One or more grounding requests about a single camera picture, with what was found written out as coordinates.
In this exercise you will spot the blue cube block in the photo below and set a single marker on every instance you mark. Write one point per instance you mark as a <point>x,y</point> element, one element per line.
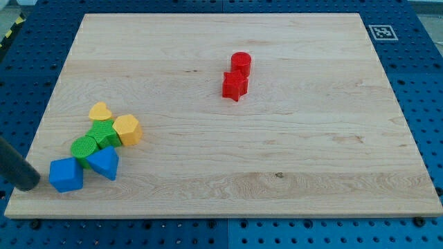
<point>66,175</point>

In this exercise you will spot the green cube block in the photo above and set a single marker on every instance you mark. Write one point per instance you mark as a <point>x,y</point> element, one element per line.
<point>104,134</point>

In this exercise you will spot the blue triangle block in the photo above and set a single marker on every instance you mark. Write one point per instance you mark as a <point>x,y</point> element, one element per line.
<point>105,162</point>

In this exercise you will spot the red star block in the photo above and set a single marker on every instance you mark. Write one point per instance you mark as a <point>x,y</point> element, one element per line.
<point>235,85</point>

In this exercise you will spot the red cylinder block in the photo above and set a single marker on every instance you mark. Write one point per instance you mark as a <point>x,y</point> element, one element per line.
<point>241,61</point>

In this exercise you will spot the yellow hexagon block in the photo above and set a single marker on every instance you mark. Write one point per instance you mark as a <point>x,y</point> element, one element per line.
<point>128,129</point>

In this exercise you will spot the wooden board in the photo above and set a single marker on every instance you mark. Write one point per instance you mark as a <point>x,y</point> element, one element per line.
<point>319,132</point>

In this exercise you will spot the yellow heart block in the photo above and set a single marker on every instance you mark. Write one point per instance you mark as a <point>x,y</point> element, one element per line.
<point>100,112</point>

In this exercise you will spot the green cylinder block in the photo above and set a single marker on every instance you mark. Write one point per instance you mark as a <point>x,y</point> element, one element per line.
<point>82,148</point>

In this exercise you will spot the white fiducial marker tag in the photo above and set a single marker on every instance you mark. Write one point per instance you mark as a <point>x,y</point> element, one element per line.
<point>383,32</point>

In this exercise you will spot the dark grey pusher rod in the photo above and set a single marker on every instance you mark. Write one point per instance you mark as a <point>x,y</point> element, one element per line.
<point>15,169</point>

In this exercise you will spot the yellow black hazard tape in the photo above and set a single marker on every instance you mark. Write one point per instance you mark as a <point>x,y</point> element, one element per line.
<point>13,32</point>

